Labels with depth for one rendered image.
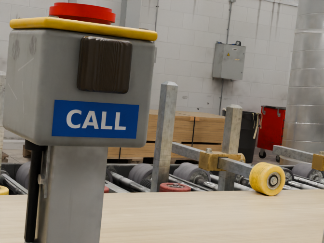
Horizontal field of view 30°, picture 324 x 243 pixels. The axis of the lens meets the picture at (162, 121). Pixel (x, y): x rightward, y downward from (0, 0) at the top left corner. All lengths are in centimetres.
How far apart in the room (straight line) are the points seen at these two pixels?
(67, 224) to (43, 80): 9
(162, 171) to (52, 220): 132
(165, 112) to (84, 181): 129
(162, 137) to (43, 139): 133
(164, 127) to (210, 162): 19
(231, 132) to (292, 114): 307
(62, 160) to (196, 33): 856
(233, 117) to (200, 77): 720
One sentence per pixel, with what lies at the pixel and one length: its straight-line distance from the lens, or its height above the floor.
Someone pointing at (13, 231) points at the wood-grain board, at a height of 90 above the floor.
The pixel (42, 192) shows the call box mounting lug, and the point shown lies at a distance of 37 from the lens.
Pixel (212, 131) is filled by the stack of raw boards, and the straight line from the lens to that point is 762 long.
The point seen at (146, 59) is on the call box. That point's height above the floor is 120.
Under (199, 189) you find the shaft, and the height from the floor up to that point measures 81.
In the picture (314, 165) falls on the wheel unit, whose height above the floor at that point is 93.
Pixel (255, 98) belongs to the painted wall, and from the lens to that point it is 960.
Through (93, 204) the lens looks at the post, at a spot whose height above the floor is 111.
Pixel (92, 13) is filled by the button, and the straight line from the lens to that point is 36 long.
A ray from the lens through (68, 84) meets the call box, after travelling 34.
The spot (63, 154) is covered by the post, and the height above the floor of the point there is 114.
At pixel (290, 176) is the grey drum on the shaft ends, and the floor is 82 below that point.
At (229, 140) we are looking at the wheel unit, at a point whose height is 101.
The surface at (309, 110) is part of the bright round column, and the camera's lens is 476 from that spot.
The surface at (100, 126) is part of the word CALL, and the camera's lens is 35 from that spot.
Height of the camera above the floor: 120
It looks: 5 degrees down
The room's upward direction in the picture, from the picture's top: 6 degrees clockwise
